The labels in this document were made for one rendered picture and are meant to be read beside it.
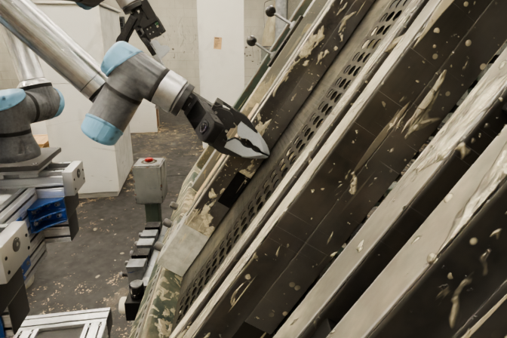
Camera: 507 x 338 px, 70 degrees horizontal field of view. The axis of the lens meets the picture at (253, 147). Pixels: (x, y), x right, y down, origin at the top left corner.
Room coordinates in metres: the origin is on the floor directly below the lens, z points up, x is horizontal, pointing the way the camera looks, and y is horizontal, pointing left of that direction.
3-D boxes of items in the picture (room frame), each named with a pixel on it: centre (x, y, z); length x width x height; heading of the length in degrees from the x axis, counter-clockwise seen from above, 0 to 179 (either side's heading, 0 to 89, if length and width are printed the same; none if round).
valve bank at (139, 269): (1.05, 0.36, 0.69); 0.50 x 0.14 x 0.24; 3
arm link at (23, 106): (1.23, 0.84, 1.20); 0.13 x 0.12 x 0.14; 164
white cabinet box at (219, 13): (5.13, 0.46, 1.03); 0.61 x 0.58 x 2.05; 9
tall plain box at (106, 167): (3.58, 1.63, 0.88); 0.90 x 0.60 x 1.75; 9
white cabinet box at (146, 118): (6.01, 1.92, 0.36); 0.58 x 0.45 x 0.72; 99
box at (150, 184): (1.49, 0.45, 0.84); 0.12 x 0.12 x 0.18; 3
